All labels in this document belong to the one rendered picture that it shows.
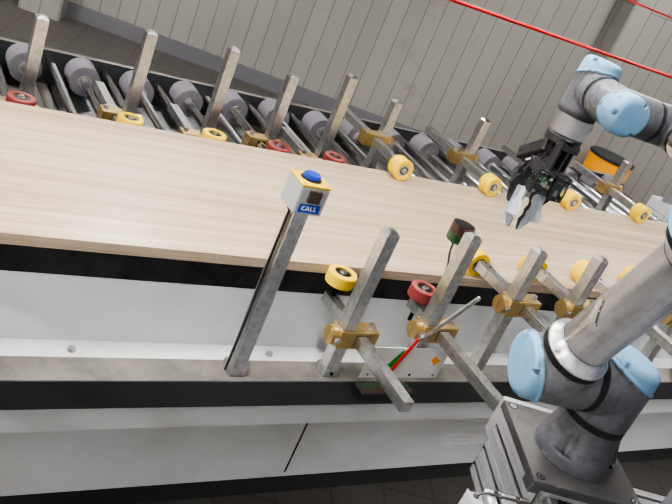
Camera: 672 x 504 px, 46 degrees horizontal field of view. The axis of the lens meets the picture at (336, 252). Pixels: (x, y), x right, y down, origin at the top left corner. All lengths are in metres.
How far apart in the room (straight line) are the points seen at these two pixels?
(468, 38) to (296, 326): 4.79
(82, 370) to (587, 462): 1.02
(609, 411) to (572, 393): 0.10
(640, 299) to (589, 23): 5.81
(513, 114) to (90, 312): 5.45
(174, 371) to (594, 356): 0.95
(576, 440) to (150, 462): 1.28
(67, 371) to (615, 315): 1.10
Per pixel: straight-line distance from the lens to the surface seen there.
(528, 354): 1.37
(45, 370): 1.76
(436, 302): 2.07
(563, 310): 2.40
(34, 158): 2.13
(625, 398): 1.46
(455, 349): 2.08
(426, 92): 6.77
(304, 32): 6.56
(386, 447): 2.76
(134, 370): 1.82
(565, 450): 1.52
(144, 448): 2.32
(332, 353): 1.99
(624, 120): 1.44
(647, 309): 1.25
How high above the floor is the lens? 1.80
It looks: 25 degrees down
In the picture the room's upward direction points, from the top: 24 degrees clockwise
